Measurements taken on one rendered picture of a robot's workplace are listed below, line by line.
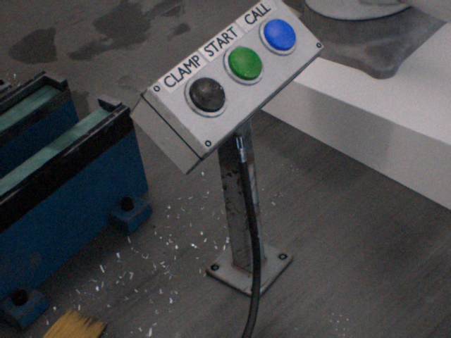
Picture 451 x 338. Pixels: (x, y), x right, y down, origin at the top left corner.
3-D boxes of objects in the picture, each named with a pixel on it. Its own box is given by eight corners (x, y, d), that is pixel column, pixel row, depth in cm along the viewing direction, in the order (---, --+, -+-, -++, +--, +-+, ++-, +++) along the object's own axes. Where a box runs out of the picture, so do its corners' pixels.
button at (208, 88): (201, 126, 59) (211, 116, 57) (176, 98, 59) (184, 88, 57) (225, 106, 60) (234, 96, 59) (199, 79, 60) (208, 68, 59)
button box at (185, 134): (185, 178, 61) (210, 153, 56) (126, 115, 61) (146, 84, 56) (300, 74, 70) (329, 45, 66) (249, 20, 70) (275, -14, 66)
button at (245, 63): (239, 94, 61) (249, 83, 60) (215, 67, 61) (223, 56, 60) (261, 75, 63) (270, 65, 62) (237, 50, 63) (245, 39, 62)
